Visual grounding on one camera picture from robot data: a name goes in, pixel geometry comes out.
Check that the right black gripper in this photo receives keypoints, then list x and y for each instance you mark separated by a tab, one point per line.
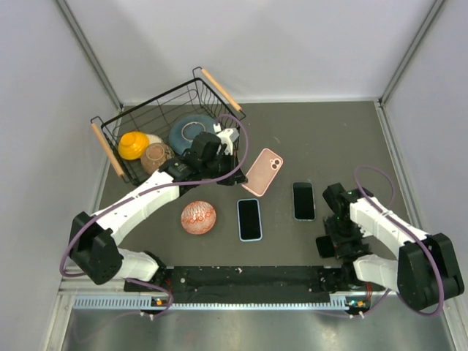
342	245

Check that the cream patterned bowl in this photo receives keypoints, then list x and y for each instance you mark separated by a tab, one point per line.
154	139

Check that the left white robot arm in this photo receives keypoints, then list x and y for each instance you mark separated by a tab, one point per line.
95	239

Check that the red patterned bowl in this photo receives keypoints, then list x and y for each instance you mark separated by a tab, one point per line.
198	217

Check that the pink phone case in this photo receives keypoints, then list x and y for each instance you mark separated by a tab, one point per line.
263	172

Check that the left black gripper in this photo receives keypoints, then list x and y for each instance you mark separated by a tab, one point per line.
235	178

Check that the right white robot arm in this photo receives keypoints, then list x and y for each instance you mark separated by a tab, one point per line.
376	246

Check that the brown ceramic bowl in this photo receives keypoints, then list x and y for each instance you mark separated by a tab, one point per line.
155	155

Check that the light blue phone case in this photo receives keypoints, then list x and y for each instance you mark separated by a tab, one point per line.
239	219

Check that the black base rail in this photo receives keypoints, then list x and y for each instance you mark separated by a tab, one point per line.
255	284

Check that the black wire dish basket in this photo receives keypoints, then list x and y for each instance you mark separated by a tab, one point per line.
202	95

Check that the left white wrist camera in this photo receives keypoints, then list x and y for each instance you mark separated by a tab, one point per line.
227	136

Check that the black phone case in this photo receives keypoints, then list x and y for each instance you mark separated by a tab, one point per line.
325	247

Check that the teal phone black screen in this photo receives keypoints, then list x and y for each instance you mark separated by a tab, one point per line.
303	201

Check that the blue glazed plate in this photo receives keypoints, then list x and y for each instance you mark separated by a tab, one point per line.
183	132

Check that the yellow ribbed bowl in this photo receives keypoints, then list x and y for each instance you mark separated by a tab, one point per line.
132	145

